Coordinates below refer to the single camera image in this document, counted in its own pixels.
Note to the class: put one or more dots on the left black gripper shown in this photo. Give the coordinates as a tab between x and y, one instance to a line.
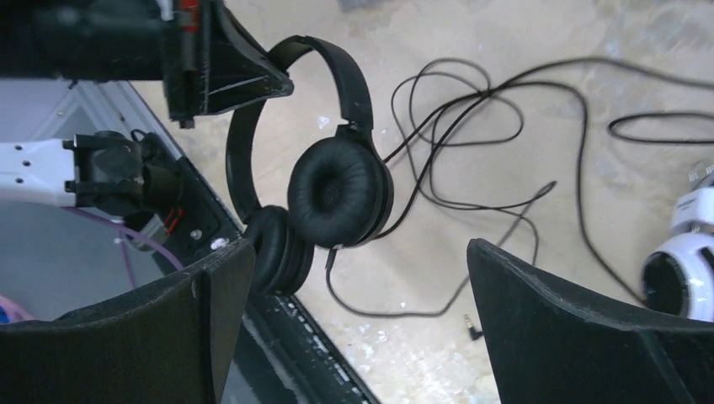
209	62

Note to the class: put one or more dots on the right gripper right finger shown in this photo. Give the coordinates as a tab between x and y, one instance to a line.
552	341

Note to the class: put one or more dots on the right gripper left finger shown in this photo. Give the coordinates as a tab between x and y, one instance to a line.
170	341

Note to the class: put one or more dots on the white and black headphones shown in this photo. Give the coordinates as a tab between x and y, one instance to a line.
677	278

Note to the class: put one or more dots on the black headphones with cable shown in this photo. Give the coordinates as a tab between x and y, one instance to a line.
340	194

